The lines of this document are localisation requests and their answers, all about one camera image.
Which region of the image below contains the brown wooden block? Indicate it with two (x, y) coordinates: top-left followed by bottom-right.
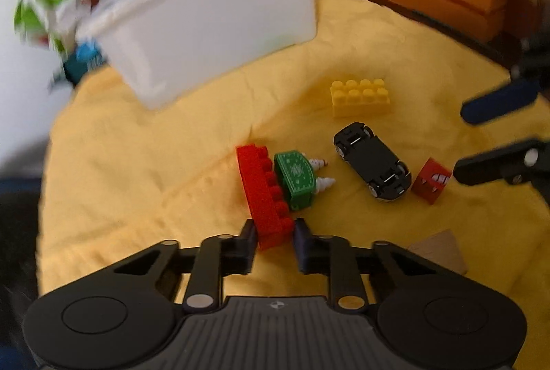
(407, 229), (469, 274)

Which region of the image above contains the yellow building block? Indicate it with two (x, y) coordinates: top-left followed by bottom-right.
(329, 78), (392, 120)

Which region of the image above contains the white plastic bin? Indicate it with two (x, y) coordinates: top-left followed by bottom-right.
(76, 0), (324, 111)

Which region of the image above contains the dark teal packet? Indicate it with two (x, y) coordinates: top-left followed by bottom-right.
(47, 40), (109, 91)

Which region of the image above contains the green printed toy block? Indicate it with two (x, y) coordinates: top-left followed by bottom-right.
(274, 149), (336, 212)

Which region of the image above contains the red building block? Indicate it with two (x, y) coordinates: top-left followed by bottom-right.
(235, 144), (295, 251)

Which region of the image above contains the dark brown box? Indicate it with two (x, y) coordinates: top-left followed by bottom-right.
(504, 0), (543, 41)

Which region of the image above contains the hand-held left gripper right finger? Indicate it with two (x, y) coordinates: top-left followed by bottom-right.
(293, 218), (436, 313)

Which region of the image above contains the black toy car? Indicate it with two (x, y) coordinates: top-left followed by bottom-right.
(333, 121), (413, 203)

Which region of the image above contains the red printed cube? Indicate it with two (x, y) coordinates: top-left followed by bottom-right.
(411, 157), (453, 206)

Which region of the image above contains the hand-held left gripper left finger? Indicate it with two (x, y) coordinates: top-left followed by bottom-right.
(109, 219), (259, 313)

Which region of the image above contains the yellow cloth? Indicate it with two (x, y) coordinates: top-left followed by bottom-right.
(36, 0), (550, 370)

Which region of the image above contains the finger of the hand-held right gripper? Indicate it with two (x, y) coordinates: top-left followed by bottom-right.
(460, 26), (550, 127)
(453, 138), (550, 208)

